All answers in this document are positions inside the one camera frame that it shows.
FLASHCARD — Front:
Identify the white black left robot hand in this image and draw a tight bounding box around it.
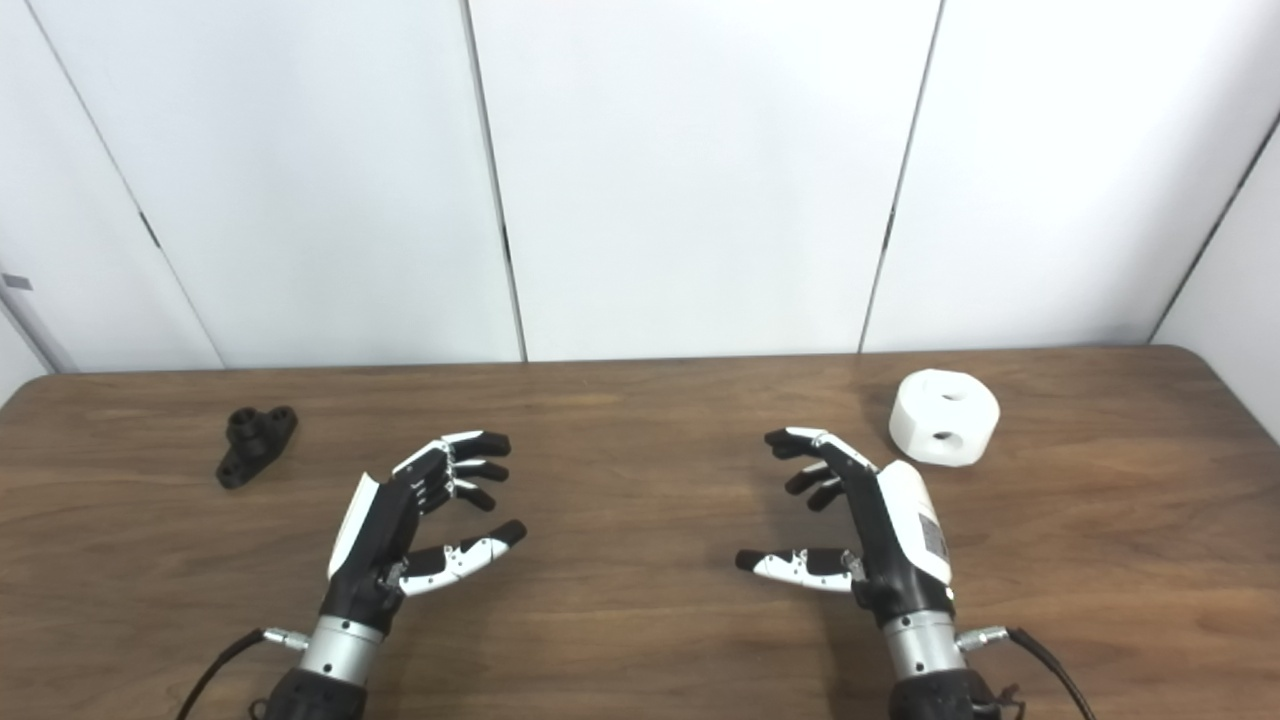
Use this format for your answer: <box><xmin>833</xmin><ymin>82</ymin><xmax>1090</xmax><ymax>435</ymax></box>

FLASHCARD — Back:
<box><xmin>320</xmin><ymin>430</ymin><xmax>528</xmax><ymax>636</ymax></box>

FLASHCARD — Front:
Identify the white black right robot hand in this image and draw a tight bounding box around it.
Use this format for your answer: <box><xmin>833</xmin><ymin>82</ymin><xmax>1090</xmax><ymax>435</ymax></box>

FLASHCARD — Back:
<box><xmin>735</xmin><ymin>427</ymin><xmax>956</xmax><ymax>629</ymax></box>

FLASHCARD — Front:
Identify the round white piece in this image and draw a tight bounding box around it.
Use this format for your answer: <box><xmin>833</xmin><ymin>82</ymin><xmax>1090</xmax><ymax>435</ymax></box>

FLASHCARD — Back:
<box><xmin>889</xmin><ymin>369</ymin><xmax>1001</xmax><ymax>468</ymax></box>

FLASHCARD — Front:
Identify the black flanged holder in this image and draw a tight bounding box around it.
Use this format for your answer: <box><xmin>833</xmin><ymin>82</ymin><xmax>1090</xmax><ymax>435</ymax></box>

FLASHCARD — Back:
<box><xmin>216</xmin><ymin>405</ymin><xmax>299</xmax><ymax>490</ymax></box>

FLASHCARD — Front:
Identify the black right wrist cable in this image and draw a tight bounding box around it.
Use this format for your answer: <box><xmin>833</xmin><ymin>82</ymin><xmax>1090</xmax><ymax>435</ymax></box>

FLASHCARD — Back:
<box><xmin>955</xmin><ymin>625</ymin><xmax>1098</xmax><ymax>720</ymax></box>

